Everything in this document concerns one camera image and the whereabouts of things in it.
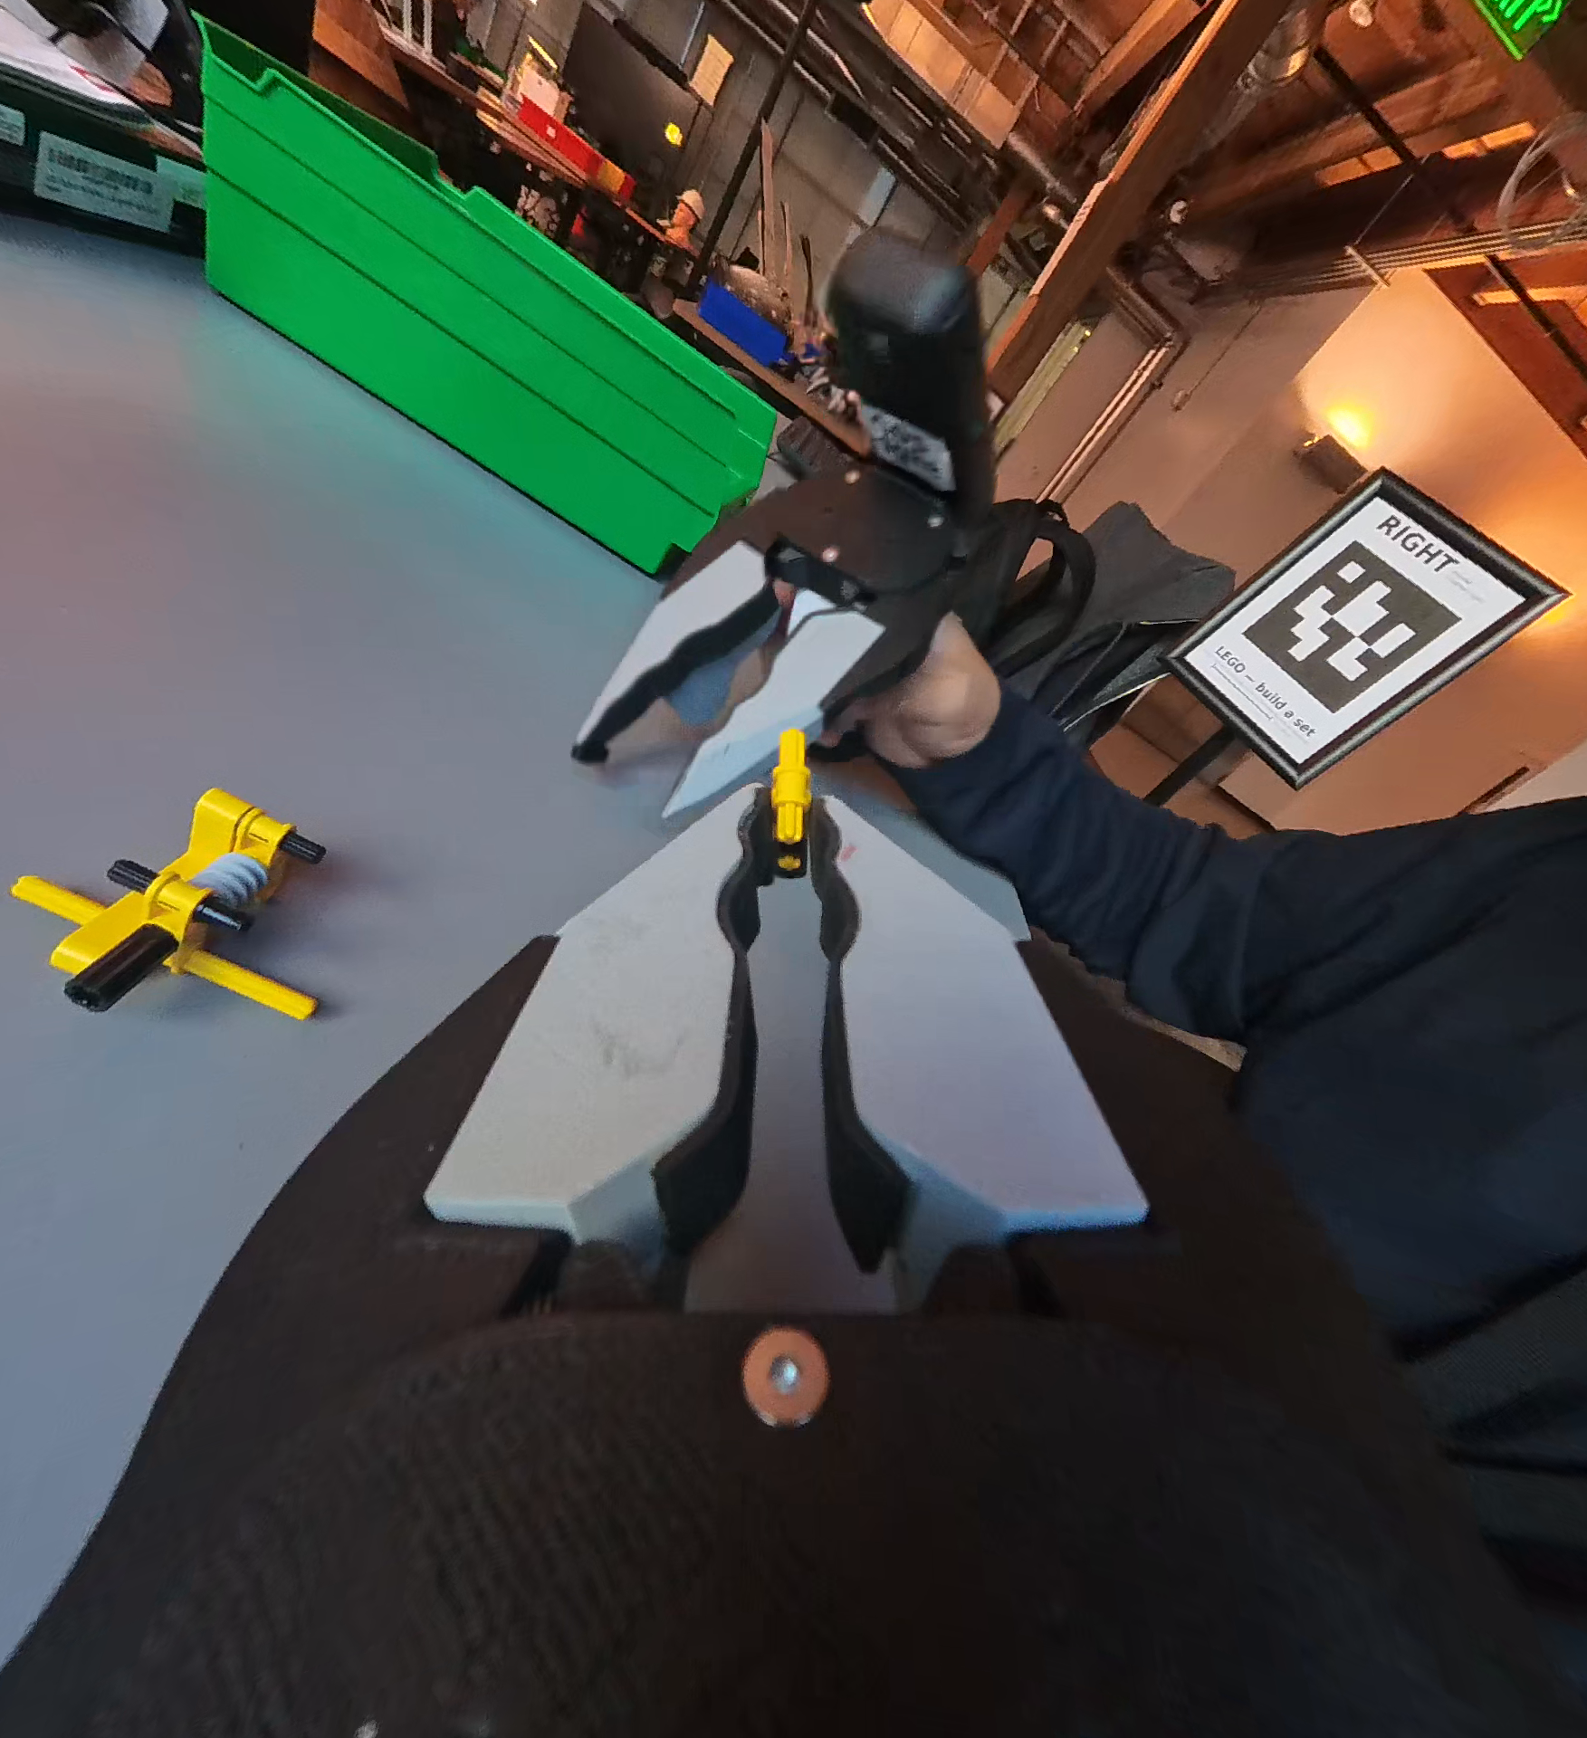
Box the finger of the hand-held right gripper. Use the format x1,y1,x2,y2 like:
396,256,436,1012
573,540,786,769
663,611,906,824

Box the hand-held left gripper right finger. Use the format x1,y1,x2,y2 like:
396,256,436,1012
811,792,1152,1279

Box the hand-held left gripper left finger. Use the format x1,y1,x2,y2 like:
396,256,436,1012
424,782,757,1256

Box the yellow lego pin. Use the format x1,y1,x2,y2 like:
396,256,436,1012
769,728,816,878

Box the person's right forearm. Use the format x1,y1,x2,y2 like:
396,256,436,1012
888,685,1298,1051

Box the yellow lego gear assembly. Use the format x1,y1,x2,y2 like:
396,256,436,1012
13,788,329,1021

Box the person's right hand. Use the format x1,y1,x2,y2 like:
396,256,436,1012
864,611,1002,770

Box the dark grey backpack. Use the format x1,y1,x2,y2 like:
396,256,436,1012
994,501,1241,749

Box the small blue crate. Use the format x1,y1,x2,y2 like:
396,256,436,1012
696,277,795,367

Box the green plastic bin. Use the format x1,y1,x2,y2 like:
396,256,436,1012
196,12,781,580

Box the black framed marker sign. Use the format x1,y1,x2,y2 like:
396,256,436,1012
1144,471,1571,808

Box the red storage bin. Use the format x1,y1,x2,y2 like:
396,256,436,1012
517,98,636,203

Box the green lit exit sign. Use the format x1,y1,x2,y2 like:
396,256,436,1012
1474,0,1574,58

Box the dark cardboard box white labels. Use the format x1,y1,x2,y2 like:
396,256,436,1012
0,0,210,256

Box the glowing wall lamp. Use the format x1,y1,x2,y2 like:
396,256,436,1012
1298,406,1373,495

